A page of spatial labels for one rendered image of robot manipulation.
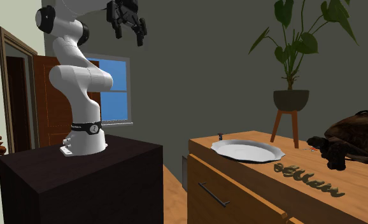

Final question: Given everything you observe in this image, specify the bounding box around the olive word-shaped decoration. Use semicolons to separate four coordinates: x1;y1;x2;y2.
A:
272;162;346;199

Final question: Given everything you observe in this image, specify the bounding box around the white scalloped plate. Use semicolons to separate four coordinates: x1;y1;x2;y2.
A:
210;139;287;164

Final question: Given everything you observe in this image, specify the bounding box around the wooden chest of drawers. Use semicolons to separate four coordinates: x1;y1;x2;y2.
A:
187;130;368;224

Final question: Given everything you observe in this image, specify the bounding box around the potted plant on wooden stand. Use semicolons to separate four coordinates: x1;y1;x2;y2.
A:
248;0;359;150

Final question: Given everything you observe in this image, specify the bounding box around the dark robot stand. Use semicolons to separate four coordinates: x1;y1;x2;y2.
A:
0;134;165;224

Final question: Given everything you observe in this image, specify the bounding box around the window with white frame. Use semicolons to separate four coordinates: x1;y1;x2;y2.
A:
83;53;134;127

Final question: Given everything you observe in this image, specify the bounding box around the brown wooden door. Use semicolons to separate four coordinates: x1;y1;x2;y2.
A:
0;24;103;155

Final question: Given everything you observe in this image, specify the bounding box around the dark brown turtle figure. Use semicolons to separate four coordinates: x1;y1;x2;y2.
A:
306;109;368;171

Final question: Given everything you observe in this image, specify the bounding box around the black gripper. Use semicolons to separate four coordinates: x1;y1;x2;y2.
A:
106;0;148;48

